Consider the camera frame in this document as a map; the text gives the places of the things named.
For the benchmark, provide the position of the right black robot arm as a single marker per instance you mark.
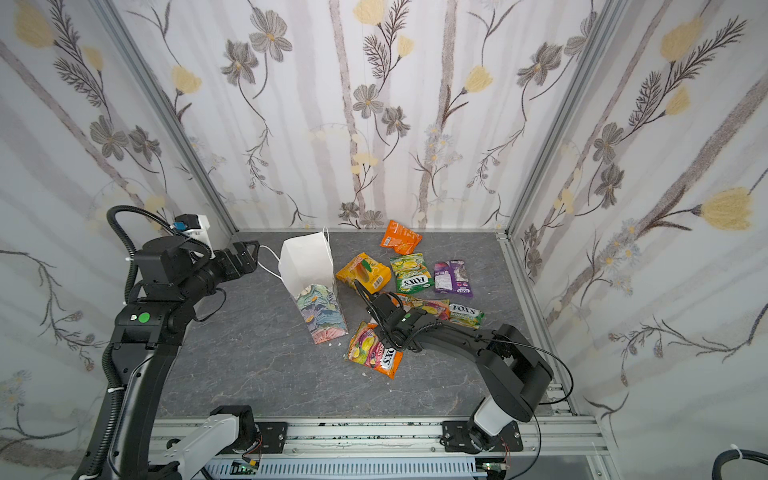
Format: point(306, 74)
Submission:
point(515, 372)

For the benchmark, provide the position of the yellow snack bag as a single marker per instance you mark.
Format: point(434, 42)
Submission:
point(372, 275)

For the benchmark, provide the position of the orange pink Fox's bag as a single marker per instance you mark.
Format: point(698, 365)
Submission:
point(367, 349)

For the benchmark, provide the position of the green Fox's candy bag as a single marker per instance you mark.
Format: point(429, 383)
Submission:
point(411, 274)

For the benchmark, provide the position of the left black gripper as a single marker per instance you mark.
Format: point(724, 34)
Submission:
point(248, 264)

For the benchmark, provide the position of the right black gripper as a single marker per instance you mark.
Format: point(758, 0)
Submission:
point(387, 314)

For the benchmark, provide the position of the purple snack packet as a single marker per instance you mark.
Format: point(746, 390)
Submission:
point(451, 277)

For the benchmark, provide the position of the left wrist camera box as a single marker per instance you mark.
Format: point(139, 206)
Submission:
point(194, 226)

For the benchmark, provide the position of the small orange snack packet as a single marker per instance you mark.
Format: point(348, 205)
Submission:
point(400, 239)

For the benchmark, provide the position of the pink Fox's fruits bag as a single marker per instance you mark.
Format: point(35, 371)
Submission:
point(438, 308)

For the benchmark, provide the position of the white paper bag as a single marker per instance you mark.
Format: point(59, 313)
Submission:
point(306, 269)

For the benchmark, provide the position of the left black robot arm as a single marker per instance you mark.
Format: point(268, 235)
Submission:
point(170, 272)

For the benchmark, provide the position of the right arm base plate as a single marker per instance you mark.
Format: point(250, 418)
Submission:
point(465, 437)

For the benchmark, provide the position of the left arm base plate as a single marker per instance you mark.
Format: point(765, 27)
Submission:
point(271, 437)

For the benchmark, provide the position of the lime Fox's candy bag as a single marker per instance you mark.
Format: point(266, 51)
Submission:
point(465, 316)

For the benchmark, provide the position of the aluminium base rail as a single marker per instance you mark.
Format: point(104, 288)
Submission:
point(558, 444)

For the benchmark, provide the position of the white slotted cable duct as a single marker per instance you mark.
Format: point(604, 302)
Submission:
point(349, 468)

